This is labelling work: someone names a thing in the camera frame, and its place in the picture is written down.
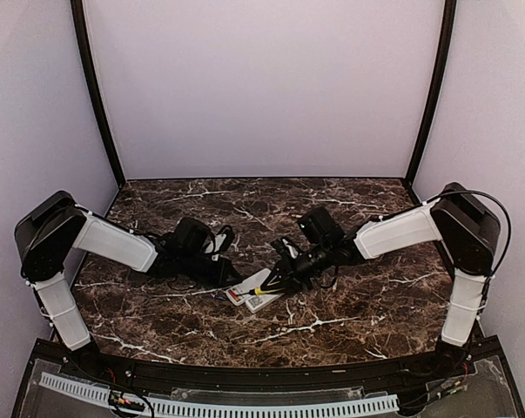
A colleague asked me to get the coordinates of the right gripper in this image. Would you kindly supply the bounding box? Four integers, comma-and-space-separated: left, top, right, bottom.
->
261, 240, 333, 293

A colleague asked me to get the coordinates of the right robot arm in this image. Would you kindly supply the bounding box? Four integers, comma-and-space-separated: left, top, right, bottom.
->
250, 182, 511, 378

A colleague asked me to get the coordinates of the black frame post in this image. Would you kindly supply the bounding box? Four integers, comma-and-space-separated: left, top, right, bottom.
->
404, 0, 457, 188
70, 0, 126, 188

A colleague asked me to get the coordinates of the black front rail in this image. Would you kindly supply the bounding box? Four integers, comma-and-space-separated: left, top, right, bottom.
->
61, 339, 498, 393

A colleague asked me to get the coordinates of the left black frame post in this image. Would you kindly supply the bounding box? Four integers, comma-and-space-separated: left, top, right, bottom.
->
70, 0, 126, 188

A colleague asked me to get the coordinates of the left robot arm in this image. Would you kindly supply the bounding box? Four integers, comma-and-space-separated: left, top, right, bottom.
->
14, 191, 245, 380

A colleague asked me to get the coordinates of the red orange AAA battery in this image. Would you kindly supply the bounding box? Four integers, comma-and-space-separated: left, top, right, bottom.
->
225, 291, 241, 306

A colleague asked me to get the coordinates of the grey remote control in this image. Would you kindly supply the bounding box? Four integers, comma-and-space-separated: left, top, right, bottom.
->
225, 268, 271, 307

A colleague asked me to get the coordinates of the right black frame post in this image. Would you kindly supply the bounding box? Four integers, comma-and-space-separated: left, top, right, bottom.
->
404, 0, 457, 188

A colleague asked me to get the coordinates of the white remote control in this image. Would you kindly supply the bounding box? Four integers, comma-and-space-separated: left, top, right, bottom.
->
245, 293, 283, 314

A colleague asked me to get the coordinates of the yellow handled screwdriver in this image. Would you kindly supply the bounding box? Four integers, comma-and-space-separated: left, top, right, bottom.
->
239, 287, 270, 296

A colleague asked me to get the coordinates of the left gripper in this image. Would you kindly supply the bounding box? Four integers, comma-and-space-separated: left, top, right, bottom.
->
179, 251, 243, 288

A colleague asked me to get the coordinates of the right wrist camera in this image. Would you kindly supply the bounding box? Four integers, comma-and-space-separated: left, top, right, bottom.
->
271, 237, 300, 260

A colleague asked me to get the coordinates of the white slotted cable duct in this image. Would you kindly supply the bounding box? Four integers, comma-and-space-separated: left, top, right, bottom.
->
39, 372, 399, 417

